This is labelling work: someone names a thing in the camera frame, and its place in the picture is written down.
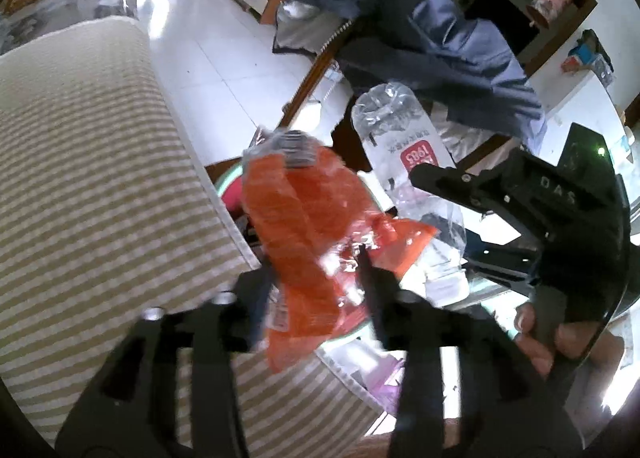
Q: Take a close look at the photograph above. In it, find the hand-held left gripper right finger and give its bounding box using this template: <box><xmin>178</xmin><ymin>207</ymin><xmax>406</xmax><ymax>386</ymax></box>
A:
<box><xmin>357</xmin><ymin>250</ymin><xmax>583</xmax><ymax>458</ymax></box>

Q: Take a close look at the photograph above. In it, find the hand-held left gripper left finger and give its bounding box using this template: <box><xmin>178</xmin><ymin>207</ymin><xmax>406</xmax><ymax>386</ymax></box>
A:
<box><xmin>55</xmin><ymin>270</ymin><xmax>276</xmax><ymax>458</ymax></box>

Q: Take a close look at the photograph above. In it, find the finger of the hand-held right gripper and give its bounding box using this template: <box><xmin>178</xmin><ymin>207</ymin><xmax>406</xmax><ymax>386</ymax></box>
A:
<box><xmin>410</xmin><ymin>163</ymin><xmax>507</xmax><ymax>219</ymax></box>
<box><xmin>462</xmin><ymin>243</ymin><xmax>543</xmax><ymax>296</ymax></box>

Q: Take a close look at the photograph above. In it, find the clear plastic bottle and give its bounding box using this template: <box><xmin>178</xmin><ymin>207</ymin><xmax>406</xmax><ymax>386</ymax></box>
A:
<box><xmin>350</xmin><ymin>82</ymin><xmax>471</xmax><ymax>309</ymax></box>

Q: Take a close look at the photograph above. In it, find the orange snack wrapper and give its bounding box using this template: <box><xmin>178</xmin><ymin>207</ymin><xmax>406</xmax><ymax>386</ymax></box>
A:
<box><xmin>242</xmin><ymin>130</ymin><xmax>438</xmax><ymax>374</ymax></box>

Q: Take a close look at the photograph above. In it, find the person's right hand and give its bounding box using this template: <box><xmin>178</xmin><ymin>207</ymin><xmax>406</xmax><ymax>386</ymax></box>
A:
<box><xmin>514</xmin><ymin>302</ymin><xmax>623</xmax><ymax>381</ymax></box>

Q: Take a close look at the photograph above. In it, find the blue jacket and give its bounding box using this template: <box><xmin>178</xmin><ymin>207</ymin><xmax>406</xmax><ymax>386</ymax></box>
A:
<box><xmin>272</xmin><ymin>0</ymin><xmax>548</xmax><ymax>149</ymax></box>

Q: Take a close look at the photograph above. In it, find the carved wooden chair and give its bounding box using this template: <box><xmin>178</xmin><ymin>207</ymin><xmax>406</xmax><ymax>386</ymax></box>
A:
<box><xmin>202</xmin><ymin>20</ymin><xmax>526</xmax><ymax>179</ymax></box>

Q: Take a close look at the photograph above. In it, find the beige striped table cloth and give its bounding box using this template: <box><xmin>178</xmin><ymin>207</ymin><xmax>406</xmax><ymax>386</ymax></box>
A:
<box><xmin>0</xmin><ymin>15</ymin><xmax>381</xmax><ymax>449</ymax></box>

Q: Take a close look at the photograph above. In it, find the red patterned jar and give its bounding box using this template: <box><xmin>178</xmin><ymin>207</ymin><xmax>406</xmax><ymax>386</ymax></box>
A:
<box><xmin>530</xmin><ymin>0</ymin><xmax>573</xmax><ymax>28</ymax></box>

